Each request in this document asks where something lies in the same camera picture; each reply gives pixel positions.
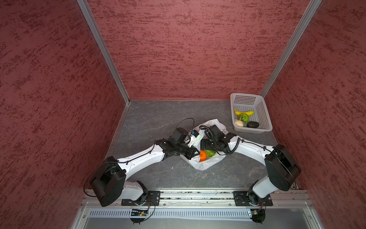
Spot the white plastic bag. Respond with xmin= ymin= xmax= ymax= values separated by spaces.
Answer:
xmin=180 ymin=119 xmax=228 ymax=171

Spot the orange fruit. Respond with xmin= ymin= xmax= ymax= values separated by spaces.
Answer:
xmin=199 ymin=150 xmax=207 ymax=162

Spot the beige round fruit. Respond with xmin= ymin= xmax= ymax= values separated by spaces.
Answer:
xmin=234 ymin=119 xmax=244 ymax=127

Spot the green kiwi half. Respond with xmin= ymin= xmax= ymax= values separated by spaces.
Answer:
xmin=238 ymin=113 xmax=249 ymax=124

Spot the dark avocado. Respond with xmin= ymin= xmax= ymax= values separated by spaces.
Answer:
xmin=246 ymin=121 xmax=260 ymax=128

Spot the yellow banana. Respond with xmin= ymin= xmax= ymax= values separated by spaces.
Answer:
xmin=234 ymin=109 xmax=254 ymax=116

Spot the green fruit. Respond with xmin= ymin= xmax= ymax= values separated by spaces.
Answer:
xmin=205 ymin=150 xmax=216 ymax=157

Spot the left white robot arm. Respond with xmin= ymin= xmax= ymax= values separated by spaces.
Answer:
xmin=89 ymin=138 xmax=200 ymax=207

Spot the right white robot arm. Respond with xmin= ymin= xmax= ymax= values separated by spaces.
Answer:
xmin=206 ymin=132 xmax=302 ymax=206

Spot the white perforated plastic basket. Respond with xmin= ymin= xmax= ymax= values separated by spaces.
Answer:
xmin=230 ymin=93 xmax=273 ymax=134

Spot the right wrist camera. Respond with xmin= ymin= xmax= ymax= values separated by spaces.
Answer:
xmin=200 ymin=125 xmax=226 ymax=142

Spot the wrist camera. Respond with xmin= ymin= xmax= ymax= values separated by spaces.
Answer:
xmin=200 ymin=125 xmax=226 ymax=142
xmin=171 ymin=127 xmax=204 ymax=147

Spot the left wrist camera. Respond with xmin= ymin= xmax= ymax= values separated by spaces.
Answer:
xmin=171 ymin=127 xmax=204 ymax=147

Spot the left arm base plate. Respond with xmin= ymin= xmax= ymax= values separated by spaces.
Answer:
xmin=121 ymin=191 xmax=161 ymax=207

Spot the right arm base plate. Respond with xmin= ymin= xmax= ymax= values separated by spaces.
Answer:
xmin=233 ymin=191 xmax=273 ymax=207

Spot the aluminium front rail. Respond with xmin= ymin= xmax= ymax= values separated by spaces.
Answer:
xmin=81 ymin=188 xmax=312 ymax=208

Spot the white slotted cable duct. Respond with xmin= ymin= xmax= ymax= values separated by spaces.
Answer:
xmin=88 ymin=208 xmax=252 ymax=221

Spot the right aluminium corner post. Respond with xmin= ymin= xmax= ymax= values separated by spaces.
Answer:
xmin=260 ymin=0 xmax=322 ymax=97

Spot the aluminium corner post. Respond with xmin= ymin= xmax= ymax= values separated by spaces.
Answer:
xmin=260 ymin=0 xmax=322 ymax=97
xmin=77 ymin=0 xmax=131 ymax=106

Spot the left aluminium corner post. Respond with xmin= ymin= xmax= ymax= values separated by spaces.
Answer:
xmin=77 ymin=0 xmax=131 ymax=106

